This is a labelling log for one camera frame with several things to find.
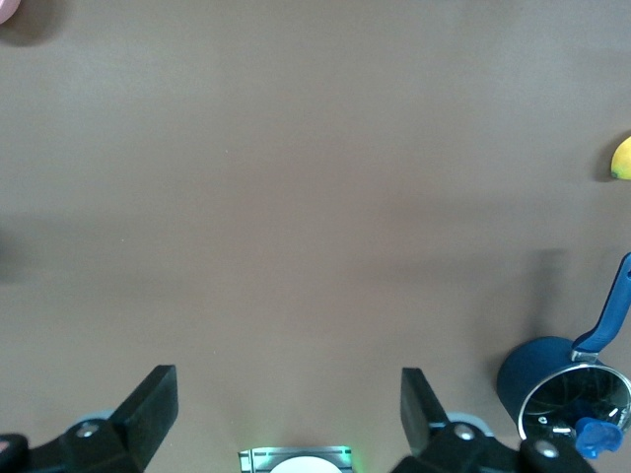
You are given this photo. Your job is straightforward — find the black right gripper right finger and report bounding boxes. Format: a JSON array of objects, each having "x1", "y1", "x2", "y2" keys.
[{"x1": 388, "y1": 367, "x2": 596, "y2": 473}]

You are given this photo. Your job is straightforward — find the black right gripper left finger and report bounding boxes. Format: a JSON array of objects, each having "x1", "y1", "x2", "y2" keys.
[{"x1": 0, "y1": 364, "x2": 179, "y2": 473}]

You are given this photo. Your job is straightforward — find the dark blue saucepan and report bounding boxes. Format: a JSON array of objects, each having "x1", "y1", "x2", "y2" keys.
[{"x1": 496, "y1": 253, "x2": 631, "y2": 444}]

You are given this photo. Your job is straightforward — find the glass lid with blue knob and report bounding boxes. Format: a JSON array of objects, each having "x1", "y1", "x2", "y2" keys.
[{"x1": 518, "y1": 362, "x2": 631, "y2": 459}]

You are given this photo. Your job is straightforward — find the yellow lemon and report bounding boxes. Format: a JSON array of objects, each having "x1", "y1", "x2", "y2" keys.
[{"x1": 610, "y1": 136, "x2": 631, "y2": 181}]

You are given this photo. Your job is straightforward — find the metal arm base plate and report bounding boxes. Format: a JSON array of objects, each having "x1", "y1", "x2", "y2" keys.
[{"x1": 239, "y1": 445, "x2": 354, "y2": 473}]

